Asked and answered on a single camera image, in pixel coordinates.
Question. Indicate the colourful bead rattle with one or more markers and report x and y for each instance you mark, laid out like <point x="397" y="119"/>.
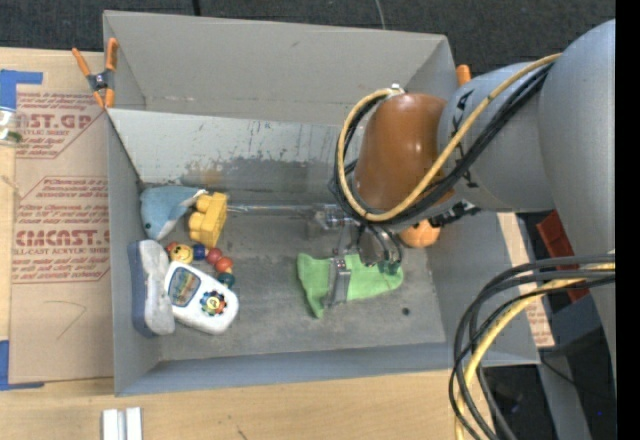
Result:
<point x="216" y="257"/>

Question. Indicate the grey metal bin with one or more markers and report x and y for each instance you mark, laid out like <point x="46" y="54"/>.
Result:
<point x="280" y="328"/>

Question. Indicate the clear glass rod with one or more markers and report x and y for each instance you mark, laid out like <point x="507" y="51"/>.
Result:
<point x="275" y="210"/>

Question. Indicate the green cloth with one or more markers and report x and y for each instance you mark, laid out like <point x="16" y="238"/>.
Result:
<point x="365" y="285"/>

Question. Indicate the black cylinder on white bracket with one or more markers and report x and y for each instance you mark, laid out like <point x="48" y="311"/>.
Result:
<point x="452" y="215"/>

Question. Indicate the white toy music player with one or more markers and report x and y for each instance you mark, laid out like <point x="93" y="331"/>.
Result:
<point x="200" y="298"/>

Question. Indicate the yellow toy block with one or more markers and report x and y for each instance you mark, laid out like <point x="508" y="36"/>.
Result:
<point x="210" y="223"/>

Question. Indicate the blue plush toy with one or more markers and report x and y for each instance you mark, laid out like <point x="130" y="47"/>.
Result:
<point x="157" y="213"/>

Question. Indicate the blue and white sponge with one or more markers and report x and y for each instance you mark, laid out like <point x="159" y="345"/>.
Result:
<point x="150" y="288"/>

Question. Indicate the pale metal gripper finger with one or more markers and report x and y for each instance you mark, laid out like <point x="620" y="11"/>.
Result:
<point x="340" y="283"/>

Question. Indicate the brown cardboard board red print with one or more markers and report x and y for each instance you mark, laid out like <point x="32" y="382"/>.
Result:
<point x="60" y="278"/>

